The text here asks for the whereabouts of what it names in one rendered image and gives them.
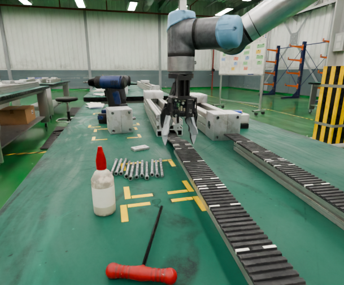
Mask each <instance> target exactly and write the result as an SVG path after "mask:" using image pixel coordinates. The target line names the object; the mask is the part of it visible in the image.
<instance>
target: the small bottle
mask: <svg viewBox="0 0 344 285"><path fill-rule="evenodd" d="M95 163H96V169H97V170H96V171H95V172H94V174H93V176H92V178H91V184H92V197H93V207H94V213H95V214H96V215H97V216H100V217H105V216H108V215H111V214H113V213H114V212H115V210H116V204H115V186H114V177H113V175H112V174H111V173H110V171H109V170H108V169H106V168H107V163H106V157H105V155H104V152H103V149H102V146H98V149H97V156H96V160H95Z"/></svg>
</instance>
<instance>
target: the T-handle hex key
mask: <svg viewBox="0 0 344 285"><path fill-rule="evenodd" d="M162 208H163V206H162V205H161V206H160V209H159V213H158V216H157V218H156V221H155V224H154V228H153V231H152V234H151V237H150V241H149V244H148V246H147V250H146V253H145V256H144V259H143V262H142V265H138V266H130V265H121V264H117V263H115V262H112V263H110V264H108V266H107V267H106V276H107V277H108V278H109V279H116V278H122V279H124V278H125V279H132V280H136V281H139V282H145V281H153V282H162V283H165V284H169V285H172V284H174V283H175V282H176V280H177V273H176V270H175V269H173V268H171V267H169V268H166V269H164V268H163V269H160V268H152V267H147V266H146V262H147V258H148V256H149V252H150V249H151V245H152V243H153V239H154V235H155V232H156V228H157V226H158V222H159V218H160V215H161V212H162Z"/></svg>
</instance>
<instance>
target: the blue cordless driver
mask: <svg viewBox="0 0 344 285"><path fill-rule="evenodd" d="M83 83H88V85H89V86H92V87H95V88H96V89H101V88H102V89H105V90H104V95H105V97H107V102H108V106H109V107H117V106H120V103H121V100H120V94H119V92H118V91H117V89H122V88H123V89H125V88H126V85H127V82H126V78H125V77H124V76H122V77H121V76H96V77H95V78H92V79H89V80H88V81H83ZM97 117H98V121H99V124H107V117H106V108H105V109H102V110H101V113H99V114H98V116H97Z"/></svg>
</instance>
